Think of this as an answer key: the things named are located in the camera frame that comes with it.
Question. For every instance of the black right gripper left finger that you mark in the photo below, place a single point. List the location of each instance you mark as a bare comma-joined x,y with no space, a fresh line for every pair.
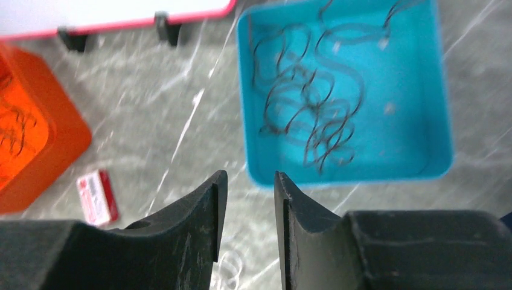
174,248

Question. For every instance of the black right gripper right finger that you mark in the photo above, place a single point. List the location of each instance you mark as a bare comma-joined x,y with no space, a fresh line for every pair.
387,249

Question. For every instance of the small red white card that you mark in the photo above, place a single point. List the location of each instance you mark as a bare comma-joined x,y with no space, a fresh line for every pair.
97,198

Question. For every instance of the dark blue square tray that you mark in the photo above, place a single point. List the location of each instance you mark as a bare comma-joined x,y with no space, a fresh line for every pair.
507,220

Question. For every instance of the teal square tray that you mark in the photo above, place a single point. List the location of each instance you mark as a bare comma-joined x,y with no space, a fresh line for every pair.
338,92

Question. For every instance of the orange square tray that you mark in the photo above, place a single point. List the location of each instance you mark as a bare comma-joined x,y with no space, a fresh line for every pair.
42,132

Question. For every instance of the pink framed whiteboard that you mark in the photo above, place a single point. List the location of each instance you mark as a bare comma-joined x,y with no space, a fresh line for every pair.
74,21

